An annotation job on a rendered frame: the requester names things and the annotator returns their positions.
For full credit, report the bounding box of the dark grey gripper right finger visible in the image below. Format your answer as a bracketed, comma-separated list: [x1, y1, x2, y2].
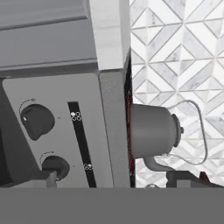
[165, 170, 224, 189]

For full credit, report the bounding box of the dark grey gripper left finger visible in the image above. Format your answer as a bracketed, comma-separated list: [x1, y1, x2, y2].
[6, 170, 59, 189]

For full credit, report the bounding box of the black stove knob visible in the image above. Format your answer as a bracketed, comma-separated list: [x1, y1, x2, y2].
[19, 103, 56, 142]
[40, 154, 71, 182]

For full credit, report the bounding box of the grey stove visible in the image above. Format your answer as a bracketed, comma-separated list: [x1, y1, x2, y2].
[0, 52, 137, 189]

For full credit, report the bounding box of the grey cupboard front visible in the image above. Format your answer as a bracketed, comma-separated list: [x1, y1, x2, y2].
[0, 17, 98, 70]
[0, 0, 91, 32]

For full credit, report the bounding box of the grey kettle with wire handle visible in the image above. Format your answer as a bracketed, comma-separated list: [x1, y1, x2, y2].
[129, 99, 210, 173]

